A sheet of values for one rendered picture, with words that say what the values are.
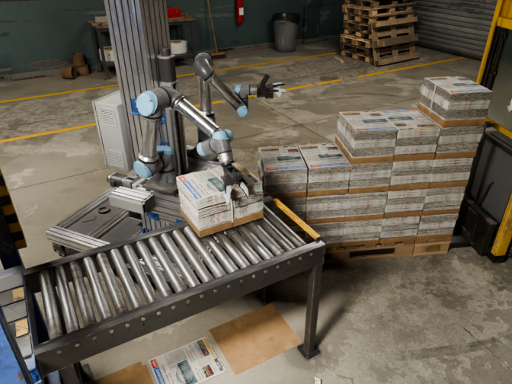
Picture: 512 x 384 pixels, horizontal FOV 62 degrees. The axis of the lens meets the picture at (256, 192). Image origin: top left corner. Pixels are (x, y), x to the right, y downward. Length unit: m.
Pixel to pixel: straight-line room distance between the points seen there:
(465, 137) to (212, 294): 2.00
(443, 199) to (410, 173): 0.37
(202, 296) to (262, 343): 0.91
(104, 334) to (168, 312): 0.26
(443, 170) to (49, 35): 7.24
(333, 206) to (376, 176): 0.36
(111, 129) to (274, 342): 1.71
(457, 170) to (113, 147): 2.36
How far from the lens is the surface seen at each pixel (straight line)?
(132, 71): 2.72
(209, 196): 2.09
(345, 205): 3.03
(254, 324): 2.84
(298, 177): 2.81
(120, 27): 2.70
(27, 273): 2.24
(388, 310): 3.04
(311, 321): 2.49
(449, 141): 3.10
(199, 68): 2.86
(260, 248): 2.12
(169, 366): 2.68
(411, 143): 2.98
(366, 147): 2.86
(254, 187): 2.19
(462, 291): 3.36
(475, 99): 3.07
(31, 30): 8.75
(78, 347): 1.88
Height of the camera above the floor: 2.11
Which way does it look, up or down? 31 degrees down
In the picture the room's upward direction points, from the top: straight up
